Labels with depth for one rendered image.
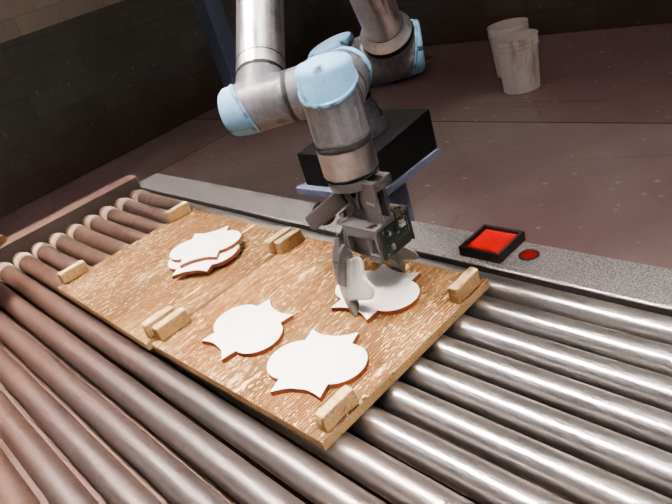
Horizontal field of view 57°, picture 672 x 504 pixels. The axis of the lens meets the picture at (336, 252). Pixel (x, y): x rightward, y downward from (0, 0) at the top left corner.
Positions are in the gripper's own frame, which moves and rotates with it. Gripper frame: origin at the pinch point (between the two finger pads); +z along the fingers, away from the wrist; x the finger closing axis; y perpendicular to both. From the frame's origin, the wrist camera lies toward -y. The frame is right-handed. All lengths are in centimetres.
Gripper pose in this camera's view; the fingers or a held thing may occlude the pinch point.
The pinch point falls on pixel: (376, 290)
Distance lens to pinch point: 94.4
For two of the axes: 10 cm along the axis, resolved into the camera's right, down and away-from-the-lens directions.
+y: 6.9, 1.8, -7.0
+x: 6.7, -5.1, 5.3
